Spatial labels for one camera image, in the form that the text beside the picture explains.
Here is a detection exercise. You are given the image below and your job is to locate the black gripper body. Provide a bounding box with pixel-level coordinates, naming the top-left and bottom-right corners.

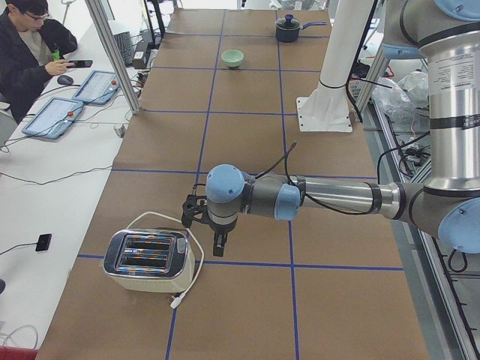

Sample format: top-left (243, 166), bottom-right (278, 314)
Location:
top-left (213, 223), bottom-right (236, 246)

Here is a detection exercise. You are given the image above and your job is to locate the green bowl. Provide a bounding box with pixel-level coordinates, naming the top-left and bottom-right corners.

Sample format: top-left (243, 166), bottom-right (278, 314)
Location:
top-left (221, 49), bottom-right (245, 69)

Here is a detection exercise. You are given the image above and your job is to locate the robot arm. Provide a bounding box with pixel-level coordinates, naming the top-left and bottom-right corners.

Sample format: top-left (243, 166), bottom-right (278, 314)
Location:
top-left (183, 1), bottom-right (479, 256)

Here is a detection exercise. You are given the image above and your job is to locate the cream chrome toaster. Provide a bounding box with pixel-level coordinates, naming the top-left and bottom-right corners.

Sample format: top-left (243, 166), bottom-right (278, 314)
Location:
top-left (103, 229), bottom-right (195, 293)

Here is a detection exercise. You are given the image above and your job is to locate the small black box on desk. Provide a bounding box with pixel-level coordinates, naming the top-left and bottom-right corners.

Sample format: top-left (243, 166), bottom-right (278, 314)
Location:
top-left (35, 233), bottom-right (52, 252)

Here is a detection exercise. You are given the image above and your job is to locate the blue teach pendant far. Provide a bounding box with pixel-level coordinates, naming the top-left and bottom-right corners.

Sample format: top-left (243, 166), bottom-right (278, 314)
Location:
top-left (72, 70), bottom-right (119, 105)

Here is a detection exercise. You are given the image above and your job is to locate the blue teach pendant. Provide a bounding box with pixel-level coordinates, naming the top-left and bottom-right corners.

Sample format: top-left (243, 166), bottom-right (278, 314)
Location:
top-left (72, 70), bottom-right (119, 105)
top-left (22, 97), bottom-right (84, 140)

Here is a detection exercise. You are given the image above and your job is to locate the blue teach pendant near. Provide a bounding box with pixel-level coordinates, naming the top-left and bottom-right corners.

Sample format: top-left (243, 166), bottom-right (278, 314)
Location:
top-left (22, 97), bottom-right (84, 140)

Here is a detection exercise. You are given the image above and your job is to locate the dark blue saucepan with lid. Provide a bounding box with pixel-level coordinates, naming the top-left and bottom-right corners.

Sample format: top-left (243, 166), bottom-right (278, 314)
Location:
top-left (275, 13), bottom-right (327, 43)

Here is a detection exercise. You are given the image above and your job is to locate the black keyboard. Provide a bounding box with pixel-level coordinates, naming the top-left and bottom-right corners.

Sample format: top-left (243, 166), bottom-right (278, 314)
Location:
top-left (113, 31), bottom-right (134, 67)

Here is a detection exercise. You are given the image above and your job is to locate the black computer mouse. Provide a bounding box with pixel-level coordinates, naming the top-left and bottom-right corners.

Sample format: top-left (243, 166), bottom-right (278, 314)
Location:
top-left (57, 75), bottom-right (74, 86)

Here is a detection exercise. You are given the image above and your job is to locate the black smartphone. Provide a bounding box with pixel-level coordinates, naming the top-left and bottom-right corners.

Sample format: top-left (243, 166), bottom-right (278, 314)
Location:
top-left (68, 60), bottom-right (93, 68)

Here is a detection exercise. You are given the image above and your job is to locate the clear plastic bag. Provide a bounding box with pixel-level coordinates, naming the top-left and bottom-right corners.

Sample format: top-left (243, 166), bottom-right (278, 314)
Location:
top-left (371, 71), bottom-right (429, 134)

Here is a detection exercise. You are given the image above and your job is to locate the seated person in black jacket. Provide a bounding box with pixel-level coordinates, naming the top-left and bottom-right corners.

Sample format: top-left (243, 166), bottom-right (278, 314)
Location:
top-left (1, 0), bottom-right (77, 123)

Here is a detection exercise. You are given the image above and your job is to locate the white toaster power cord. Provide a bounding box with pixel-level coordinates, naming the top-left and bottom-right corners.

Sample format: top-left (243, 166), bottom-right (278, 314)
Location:
top-left (125, 211), bottom-right (206, 310)

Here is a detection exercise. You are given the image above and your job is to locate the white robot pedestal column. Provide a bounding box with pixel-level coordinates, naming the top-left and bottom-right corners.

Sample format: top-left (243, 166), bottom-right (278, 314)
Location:
top-left (296, 0), bottom-right (377, 133)

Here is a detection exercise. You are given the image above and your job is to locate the aluminium frame post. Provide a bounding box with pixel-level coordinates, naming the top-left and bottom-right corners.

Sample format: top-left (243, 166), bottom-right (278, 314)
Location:
top-left (85, 0), bottom-right (140, 115)

